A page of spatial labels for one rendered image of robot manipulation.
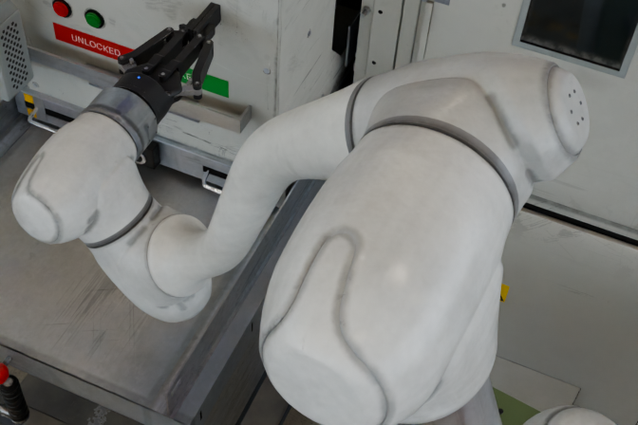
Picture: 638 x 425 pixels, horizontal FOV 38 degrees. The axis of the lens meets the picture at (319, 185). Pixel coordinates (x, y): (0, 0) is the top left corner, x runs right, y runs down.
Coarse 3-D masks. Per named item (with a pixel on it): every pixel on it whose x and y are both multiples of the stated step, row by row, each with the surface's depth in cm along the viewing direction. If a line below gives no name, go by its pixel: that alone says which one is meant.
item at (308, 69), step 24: (288, 0) 132; (312, 0) 142; (288, 24) 135; (312, 24) 146; (288, 48) 139; (312, 48) 151; (288, 72) 143; (312, 72) 155; (336, 72) 170; (288, 96) 147; (312, 96) 160
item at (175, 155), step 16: (16, 96) 168; (32, 96) 166; (48, 96) 166; (48, 112) 167; (64, 112) 165; (80, 112) 164; (160, 144) 160; (176, 144) 159; (160, 160) 163; (176, 160) 162; (192, 160) 160; (208, 160) 158; (224, 160) 157; (208, 176) 161; (224, 176) 159; (288, 192) 157
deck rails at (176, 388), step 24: (0, 120) 167; (24, 120) 172; (0, 144) 167; (288, 216) 158; (264, 240) 149; (240, 264) 152; (264, 264) 153; (240, 288) 146; (216, 312) 138; (216, 336) 142; (192, 360) 134; (168, 384) 137; (192, 384) 137; (168, 408) 131
